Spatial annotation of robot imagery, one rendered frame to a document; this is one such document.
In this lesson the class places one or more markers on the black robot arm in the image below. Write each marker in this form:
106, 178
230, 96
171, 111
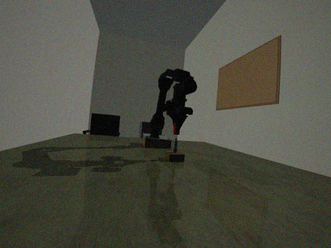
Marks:
186, 86

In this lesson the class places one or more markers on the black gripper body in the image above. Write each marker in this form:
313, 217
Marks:
181, 110

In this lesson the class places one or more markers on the red cylinder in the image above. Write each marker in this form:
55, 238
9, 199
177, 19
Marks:
175, 131

